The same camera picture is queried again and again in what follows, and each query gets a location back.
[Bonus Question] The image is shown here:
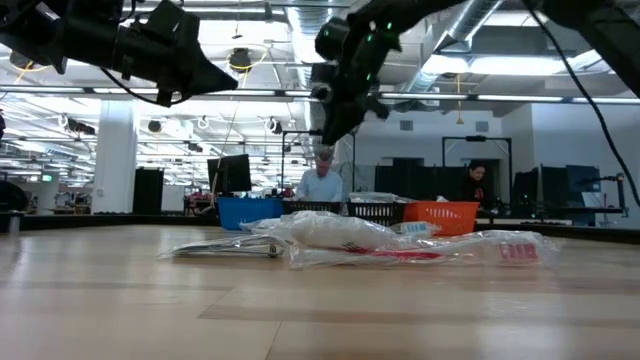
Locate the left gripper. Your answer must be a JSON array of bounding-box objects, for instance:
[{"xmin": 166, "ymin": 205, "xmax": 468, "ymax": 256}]
[{"xmin": 112, "ymin": 0, "xmax": 239, "ymax": 109}]

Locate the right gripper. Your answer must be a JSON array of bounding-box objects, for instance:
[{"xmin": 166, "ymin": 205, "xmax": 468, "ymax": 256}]
[{"xmin": 309, "ymin": 54, "xmax": 392, "ymax": 146}]

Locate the printed vanity pack bag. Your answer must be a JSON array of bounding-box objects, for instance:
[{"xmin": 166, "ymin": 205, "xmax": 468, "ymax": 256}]
[{"xmin": 347, "ymin": 191, "xmax": 402, "ymax": 204}]

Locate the bagged red toothbrush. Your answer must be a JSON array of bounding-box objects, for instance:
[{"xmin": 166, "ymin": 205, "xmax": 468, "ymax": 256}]
[{"xmin": 288, "ymin": 229, "xmax": 562, "ymax": 270}]

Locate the black ceiling device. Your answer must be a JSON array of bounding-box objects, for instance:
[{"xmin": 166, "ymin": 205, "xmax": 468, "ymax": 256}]
[{"xmin": 228, "ymin": 47, "xmax": 254, "ymax": 74}]

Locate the LED light bar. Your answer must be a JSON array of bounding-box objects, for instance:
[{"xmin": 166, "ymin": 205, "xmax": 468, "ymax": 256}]
[{"xmin": 0, "ymin": 83, "xmax": 640, "ymax": 105}]

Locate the person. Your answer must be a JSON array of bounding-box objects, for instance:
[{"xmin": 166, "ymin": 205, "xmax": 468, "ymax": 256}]
[
  {"xmin": 457, "ymin": 159, "xmax": 496, "ymax": 205},
  {"xmin": 294, "ymin": 148, "xmax": 345, "ymax": 203}
]

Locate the black partition panel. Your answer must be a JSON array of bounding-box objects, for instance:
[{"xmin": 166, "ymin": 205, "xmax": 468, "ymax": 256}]
[{"xmin": 373, "ymin": 157, "xmax": 501, "ymax": 202}]

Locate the black plastic bin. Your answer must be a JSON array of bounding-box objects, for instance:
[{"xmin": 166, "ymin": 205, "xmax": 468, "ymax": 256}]
[
  {"xmin": 346, "ymin": 200, "xmax": 409, "ymax": 227},
  {"xmin": 282, "ymin": 200, "xmax": 344, "ymax": 217}
]

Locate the black background monitor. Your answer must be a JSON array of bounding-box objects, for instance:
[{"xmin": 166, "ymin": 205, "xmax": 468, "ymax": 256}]
[{"xmin": 206, "ymin": 153, "xmax": 253, "ymax": 196}]

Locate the white square pillar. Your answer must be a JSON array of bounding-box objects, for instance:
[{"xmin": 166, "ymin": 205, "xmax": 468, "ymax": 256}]
[{"xmin": 91, "ymin": 98, "xmax": 140, "ymax": 215}]

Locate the black cabinet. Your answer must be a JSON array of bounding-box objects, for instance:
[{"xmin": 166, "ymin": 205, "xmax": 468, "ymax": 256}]
[{"xmin": 131, "ymin": 166, "xmax": 166, "ymax": 215}]

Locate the orange plastic bin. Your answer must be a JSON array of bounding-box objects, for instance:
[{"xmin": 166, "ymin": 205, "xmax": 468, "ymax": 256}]
[{"xmin": 402, "ymin": 200, "xmax": 481, "ymax": 237}]

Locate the blue plastic bin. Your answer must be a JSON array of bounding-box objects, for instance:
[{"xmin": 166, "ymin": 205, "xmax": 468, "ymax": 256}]
[{"xmin": 216, "ymin": 196, "xmax": 285, "ymax": 232}]

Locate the bagged grey razor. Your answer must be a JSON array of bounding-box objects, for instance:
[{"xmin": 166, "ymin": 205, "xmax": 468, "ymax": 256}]
[{"xmin": 158, "ymin": 233, "xmax": 291, "ymax": 260}]

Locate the dark desk monitor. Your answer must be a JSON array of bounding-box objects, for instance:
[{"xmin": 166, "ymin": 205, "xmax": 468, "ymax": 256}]
[
  {"xmin": 513, "ymin": 167, "xmax": 567, "ymax": 211},
  {"xmin": 565, "ymin": 164, "xmax": 602, "ymax": 195}
]

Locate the black aluminium table frame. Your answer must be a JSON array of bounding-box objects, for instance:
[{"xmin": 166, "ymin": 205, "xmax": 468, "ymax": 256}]
[{"xmin": 0, "ymin": 212, "xmax": 640, "ymax": 247}]

